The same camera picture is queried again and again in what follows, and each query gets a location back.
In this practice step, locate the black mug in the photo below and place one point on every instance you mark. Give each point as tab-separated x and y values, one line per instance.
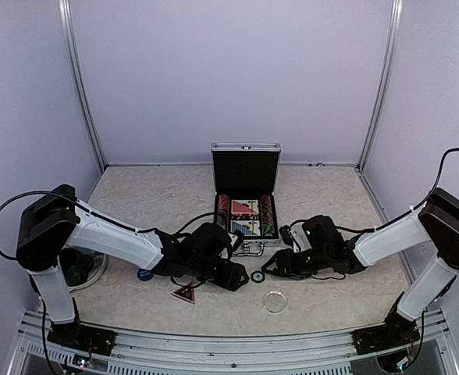
75	266

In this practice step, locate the left chip row in case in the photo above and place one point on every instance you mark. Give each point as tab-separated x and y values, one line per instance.
223	212

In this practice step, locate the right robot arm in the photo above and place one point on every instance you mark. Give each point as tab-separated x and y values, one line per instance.
433	220

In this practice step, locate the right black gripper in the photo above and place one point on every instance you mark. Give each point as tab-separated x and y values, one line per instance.
284	265

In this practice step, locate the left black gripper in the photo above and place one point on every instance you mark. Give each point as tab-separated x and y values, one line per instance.
230	280

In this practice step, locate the blue playing card deck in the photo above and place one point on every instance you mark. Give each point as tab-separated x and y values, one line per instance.
249	228

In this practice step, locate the red playing card deck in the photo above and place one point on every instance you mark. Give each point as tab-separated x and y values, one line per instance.
245	208

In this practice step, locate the clear round dealer puck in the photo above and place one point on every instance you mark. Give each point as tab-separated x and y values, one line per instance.
274	302

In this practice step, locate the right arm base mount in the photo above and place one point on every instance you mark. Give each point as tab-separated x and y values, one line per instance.
394	331

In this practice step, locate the green poker chip stack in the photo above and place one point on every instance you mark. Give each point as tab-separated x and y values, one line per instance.
268	231

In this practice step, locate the single green poker chip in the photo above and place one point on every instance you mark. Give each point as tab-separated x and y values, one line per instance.
257	277

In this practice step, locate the blue small blind button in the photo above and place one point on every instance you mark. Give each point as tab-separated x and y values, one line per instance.
144	275

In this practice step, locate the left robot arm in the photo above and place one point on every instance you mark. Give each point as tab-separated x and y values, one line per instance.
58	220

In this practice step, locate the chip row in case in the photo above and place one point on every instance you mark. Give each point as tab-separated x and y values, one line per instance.
223	212
266	211

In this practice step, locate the right chip row in case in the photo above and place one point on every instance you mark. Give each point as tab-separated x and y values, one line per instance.
266	211

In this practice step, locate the right rear aluminium post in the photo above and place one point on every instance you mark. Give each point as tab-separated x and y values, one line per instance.
383	84

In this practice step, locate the red triangular dealer button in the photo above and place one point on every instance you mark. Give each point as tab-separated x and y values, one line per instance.
185	293

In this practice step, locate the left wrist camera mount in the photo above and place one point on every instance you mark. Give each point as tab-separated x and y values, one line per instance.
236	240

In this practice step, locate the aluminium poker case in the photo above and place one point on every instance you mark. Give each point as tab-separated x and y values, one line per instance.
245	178

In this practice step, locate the clear round tray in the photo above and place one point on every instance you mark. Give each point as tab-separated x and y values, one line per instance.
100	264

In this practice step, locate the front aluminium frame rail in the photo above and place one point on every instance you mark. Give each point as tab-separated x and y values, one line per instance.
141	352

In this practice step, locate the left rear aluminium post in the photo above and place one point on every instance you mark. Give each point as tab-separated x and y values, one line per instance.
78	81

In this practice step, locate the aluminium post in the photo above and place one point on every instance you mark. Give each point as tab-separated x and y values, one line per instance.
383	84
78	81

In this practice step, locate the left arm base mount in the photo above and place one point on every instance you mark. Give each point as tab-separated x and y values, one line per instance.
84	338

